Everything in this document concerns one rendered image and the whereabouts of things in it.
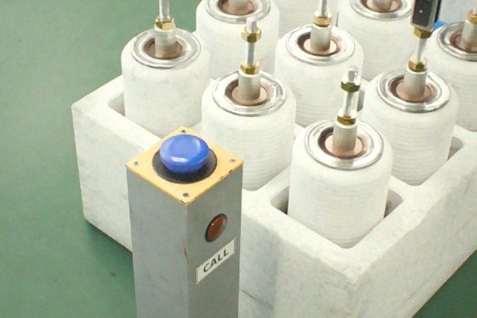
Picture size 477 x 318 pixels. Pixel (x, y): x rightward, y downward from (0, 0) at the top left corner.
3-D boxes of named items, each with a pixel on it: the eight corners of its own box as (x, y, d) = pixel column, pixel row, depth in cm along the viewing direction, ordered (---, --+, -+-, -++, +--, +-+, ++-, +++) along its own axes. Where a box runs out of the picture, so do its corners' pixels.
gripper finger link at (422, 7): (422, -28, 88) (415, 18, 91) (411, -14, 86) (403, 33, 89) (438, -24, 87) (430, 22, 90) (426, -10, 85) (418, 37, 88)
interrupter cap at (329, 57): (270, 48, 103) (270, 43, 102) (314, 21, 107) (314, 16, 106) (326, 77, 99) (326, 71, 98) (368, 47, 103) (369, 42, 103)
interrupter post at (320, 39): (304, 48, 103) (306, 22, 101) (317, 39, 104) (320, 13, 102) (321, 56, 102) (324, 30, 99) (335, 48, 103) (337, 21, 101)
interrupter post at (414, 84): (420, 103, 96) (425, 76, 94) (397, 96, 96) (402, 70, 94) (427, 89, 97) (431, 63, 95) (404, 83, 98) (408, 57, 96)
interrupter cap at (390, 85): (439, 123, 93) (440, 118, 93) (366, 103, 95) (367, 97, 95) (457, 83, 98) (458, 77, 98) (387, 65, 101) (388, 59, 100)
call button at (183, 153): (218, 165, 78) (219, 146, 77) (185, 189, 76) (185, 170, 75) (183, 144, 80) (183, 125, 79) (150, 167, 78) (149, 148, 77)
